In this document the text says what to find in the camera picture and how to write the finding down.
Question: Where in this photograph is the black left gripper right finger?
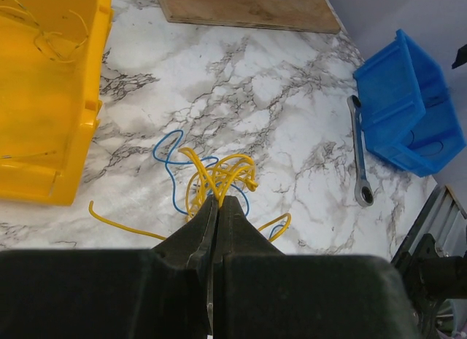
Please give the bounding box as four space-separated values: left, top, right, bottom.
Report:
213 197 419 338

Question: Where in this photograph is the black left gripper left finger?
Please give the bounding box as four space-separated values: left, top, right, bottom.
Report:
1 198 219 338

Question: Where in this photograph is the blue plastic bin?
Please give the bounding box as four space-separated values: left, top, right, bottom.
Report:
354 29 466 177

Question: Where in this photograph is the yellow plastic bin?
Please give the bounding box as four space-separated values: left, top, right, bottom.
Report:
1 0 113 205

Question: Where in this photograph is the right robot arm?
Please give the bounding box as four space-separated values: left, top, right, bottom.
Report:
452 44 467 69

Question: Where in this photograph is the wooden board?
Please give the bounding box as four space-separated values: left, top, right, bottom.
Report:
158 0 341 34

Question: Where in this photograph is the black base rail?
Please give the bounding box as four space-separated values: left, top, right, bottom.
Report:
391 186 466 338

